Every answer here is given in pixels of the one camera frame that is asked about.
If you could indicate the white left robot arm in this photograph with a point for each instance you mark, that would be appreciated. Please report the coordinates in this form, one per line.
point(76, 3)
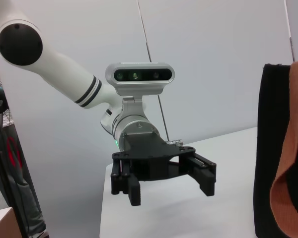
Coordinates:
point(64, 69)

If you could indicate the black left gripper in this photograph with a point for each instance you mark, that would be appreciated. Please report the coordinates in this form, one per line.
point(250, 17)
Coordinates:
point(149, 151)

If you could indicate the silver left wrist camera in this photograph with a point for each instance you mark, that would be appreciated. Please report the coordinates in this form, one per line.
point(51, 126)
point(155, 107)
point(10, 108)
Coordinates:
point(139, 75)

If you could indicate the grey fabric with red print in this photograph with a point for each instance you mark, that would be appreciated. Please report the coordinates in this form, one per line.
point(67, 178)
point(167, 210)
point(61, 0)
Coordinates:
point(27, 198)

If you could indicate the brown cardboard box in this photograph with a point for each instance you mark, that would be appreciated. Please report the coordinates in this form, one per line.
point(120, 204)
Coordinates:
point(2, 223)

